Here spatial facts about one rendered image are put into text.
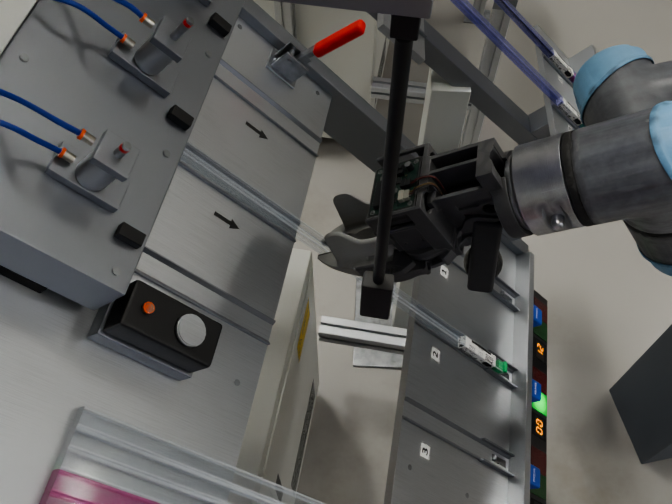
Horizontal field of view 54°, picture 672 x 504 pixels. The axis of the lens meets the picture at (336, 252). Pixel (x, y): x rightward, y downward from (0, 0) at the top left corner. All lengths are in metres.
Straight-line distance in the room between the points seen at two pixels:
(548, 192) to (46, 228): 0.35
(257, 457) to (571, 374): 0.99
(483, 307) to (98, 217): 0.54
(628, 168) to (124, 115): 0.35
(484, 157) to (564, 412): 1.21
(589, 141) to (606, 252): 1.44
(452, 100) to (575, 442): 0.93
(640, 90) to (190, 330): 0.44
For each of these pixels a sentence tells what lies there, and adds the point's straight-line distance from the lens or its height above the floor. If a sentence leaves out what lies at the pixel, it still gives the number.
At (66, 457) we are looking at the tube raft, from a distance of 0.47.
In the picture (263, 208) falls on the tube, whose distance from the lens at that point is 0.61.
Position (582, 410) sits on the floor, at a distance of 1.70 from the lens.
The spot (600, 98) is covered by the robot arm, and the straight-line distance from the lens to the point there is 0.66.
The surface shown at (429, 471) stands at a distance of 0.72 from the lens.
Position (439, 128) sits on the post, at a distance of 1.07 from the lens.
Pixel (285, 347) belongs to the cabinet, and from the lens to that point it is 0.98.
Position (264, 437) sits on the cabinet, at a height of 0.62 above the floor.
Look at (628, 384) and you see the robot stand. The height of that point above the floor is 0.10.
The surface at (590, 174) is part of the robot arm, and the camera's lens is 0.50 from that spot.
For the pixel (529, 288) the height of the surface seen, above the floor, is 0.74.
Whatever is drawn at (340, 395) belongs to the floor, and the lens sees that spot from 1.61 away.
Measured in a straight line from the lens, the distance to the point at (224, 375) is 0.55.
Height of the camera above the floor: 1.50
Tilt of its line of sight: 57 degrees down
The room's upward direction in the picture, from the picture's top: straight up
